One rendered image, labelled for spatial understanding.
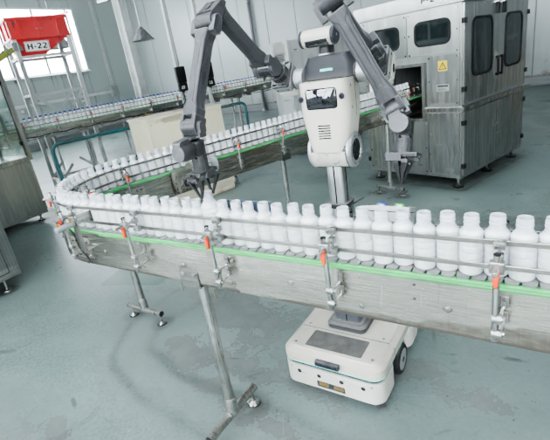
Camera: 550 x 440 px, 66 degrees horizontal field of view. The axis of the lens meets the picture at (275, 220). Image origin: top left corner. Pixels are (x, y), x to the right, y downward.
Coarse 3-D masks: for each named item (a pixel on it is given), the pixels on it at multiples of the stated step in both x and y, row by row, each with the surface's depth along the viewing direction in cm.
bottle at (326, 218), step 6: (324, 204) 132; (330, 204) 131; (324, 210) 129; (330, 210) 129; (324, 216) 130; (330, 216) 130; (318, 222) 131; (324, 222) 130; (330, 222) 129; (324, 234) 131
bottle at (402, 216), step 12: (396, 216) 118; (408, 216) 117; (396, 228) 118; (408, 228) 116; (396, 240) 119; (408, 240) 118; (396, 252) 121; (408, 252) 119; (396, 264) 123; (408, 264) 120
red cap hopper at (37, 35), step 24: (0, 24) 651; (24, 24) 641; (48, 24) 661; (24, 48) 649; (48, 48) 670; (72, 48) 688; (24, 72) 652; (24, 96) 702; (48, 144) 690; (48, 168) 752
